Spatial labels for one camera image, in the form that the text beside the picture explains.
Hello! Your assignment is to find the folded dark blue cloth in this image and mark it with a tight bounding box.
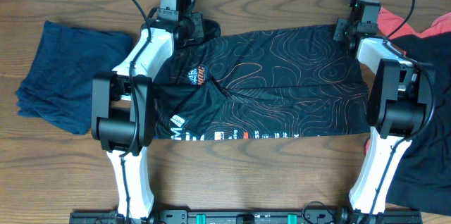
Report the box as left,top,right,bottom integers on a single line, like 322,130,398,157
16,21,133,135

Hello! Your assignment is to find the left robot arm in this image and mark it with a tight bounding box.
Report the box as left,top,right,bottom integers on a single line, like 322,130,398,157
91,13,221,223

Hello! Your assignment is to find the black orange-patterned jersey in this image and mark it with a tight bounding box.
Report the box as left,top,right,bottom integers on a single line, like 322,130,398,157
154,25,369,141

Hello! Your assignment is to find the red garment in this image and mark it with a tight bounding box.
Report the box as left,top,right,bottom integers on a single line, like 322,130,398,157
364,6,451,154

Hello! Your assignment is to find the black garment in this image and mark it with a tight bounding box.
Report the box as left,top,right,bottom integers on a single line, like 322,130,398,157
386,32,450,216

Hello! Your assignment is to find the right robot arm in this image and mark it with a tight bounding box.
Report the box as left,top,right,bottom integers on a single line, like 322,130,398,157
333,18,435,218

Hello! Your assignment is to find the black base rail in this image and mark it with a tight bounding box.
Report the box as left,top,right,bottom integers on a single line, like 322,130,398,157
68,201,423,224

